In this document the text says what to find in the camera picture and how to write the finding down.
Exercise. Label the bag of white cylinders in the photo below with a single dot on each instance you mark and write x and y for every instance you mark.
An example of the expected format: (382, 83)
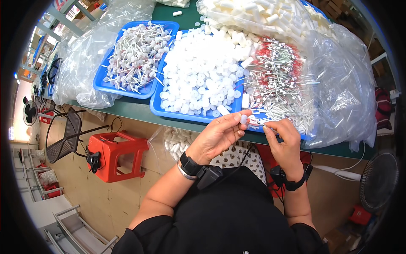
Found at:
(263, 16)

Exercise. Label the small black standing fan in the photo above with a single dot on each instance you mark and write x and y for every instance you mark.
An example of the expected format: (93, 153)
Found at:
(30, 111)

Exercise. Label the clear bag of white tubes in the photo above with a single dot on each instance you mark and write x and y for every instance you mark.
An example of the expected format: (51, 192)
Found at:
(176, 143)

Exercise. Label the pile of assembled cap rods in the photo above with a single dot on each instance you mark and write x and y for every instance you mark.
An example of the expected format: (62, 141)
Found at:
(136, 55)

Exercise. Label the large blue plastic tray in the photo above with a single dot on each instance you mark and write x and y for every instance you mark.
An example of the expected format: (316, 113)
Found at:
(203, 118)

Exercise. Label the metal shelving with goods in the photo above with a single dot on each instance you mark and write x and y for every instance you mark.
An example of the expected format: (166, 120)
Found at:
(50, 38)

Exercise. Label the red bag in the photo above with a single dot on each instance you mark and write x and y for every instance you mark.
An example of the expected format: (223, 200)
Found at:
(383, 108)

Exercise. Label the person's left hand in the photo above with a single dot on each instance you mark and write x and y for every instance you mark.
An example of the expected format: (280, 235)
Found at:
(211, 138)

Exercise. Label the white cylinder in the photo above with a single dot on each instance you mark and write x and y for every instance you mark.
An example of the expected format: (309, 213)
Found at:
(245, 100)
(177, 13)
(223, 110)

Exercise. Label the white plastic disc cap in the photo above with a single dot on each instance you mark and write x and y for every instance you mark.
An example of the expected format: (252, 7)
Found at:
(243, 119)

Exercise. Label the person's body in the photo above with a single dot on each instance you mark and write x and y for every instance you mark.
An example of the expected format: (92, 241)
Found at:
(228, 219)

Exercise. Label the person's right hand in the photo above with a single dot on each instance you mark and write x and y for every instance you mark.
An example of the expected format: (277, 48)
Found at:
(287, 149)

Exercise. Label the large black floor fan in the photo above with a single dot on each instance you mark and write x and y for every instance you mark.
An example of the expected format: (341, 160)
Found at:
(379, 181)

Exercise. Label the small red box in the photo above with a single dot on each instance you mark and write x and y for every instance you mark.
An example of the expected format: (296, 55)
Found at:
(360, 215)

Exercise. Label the pile of loose white cylinders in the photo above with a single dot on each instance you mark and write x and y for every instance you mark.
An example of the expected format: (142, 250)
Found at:
(236, 35)

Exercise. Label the thin rod with white sleeve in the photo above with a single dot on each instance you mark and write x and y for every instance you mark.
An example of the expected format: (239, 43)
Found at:
(260, 124)

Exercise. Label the black wrist band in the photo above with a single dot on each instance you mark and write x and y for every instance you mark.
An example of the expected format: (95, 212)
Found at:
(279, 176)
(206, 176)

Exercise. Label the pile of white disc caps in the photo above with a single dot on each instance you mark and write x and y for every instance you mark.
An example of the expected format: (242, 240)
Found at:
(201, 74)

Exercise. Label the small blue plastic tray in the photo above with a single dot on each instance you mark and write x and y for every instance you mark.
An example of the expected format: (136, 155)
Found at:
(104, 83)

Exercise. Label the black mesh chair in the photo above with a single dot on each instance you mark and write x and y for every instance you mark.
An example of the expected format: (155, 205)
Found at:
(65, 136)

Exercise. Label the red plastic stool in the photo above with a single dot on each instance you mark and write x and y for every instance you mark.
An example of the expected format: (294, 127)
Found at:
(119, 158)

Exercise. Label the red plastic seat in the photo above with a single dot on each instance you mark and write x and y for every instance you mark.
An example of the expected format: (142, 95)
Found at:
(268, 158)

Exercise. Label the grey metal frame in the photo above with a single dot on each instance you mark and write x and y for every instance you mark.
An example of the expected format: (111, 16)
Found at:
(76, 231)

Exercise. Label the grey metal shelf rack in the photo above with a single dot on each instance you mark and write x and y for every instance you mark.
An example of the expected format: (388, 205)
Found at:
(35, 174)

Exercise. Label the clear bag of thin rods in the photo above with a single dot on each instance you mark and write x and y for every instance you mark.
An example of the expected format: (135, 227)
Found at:
(342, 92)

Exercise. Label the crumpled clear plastic bag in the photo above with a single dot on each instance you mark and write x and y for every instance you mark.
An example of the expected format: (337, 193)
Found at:
(84, 57)

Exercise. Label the pile of red-tipped thin rods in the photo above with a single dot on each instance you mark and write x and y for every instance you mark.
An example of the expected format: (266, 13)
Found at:
(279, 79)

